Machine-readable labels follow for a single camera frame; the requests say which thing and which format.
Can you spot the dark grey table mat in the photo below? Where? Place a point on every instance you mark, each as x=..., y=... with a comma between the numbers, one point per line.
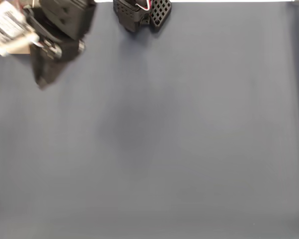
x=164, y=137

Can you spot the camera board on white mount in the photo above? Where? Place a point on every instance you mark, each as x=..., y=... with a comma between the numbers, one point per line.
x=7, y=27

